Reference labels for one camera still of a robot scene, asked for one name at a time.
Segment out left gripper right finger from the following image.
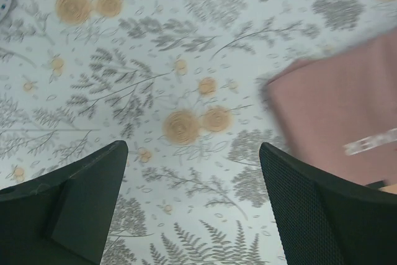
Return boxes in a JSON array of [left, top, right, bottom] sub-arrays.
[[259, 143, 396, 264]]

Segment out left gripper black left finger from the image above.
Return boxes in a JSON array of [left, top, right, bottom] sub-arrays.
[[1, 140, 128, 265]]

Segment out pink printed t shirt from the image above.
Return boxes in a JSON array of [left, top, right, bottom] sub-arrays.
[[267, 30, 396, 186]]

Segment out floral table mat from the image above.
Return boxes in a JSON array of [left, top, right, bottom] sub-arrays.
[[1, 0, 396, 264]]

